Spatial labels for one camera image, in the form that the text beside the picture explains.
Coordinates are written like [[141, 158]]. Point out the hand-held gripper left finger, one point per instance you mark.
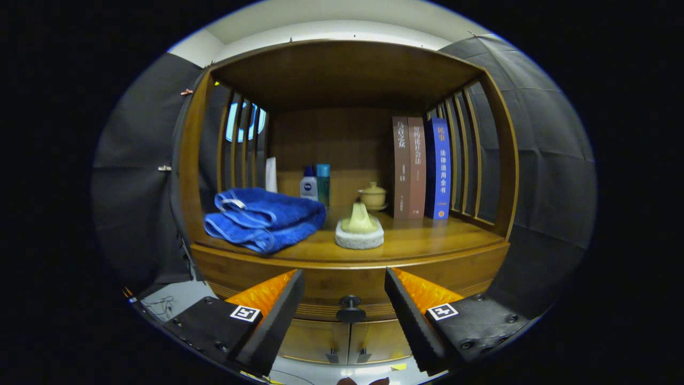
[[275, 326]]

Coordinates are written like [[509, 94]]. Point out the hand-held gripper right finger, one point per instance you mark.
[[414, 326]]

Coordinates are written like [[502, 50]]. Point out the wooden drawer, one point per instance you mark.
[[347, 278]]

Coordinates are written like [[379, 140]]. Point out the wooden cabinet door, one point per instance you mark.
[[379, 339], [315, 339]]

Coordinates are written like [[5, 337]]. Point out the wooden countertop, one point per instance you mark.
[[427, 235]]

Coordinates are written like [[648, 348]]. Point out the wooden cabinet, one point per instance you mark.
[[342, 75]]

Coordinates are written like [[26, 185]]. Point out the blue folded towel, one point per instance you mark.
[[267, 214]]

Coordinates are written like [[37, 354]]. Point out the beige lidded teacup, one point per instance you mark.
[[372, 197]]

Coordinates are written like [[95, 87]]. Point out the white bottle with blue cap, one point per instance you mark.
[[308, 187]]

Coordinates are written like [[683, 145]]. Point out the teal bottle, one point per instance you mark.
[[323, 182]]

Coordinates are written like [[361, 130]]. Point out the white upright card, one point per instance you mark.
[[271, 174]]

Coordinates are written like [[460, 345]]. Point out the reddish brown book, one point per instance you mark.
[[417, 166]]

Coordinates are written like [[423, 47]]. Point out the dark brown book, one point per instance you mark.
[[401, 166]]

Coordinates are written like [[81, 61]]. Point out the blue book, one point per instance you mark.
[[438, 166]]

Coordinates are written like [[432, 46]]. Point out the black backdrop cloth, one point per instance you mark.
[[550, 160]]

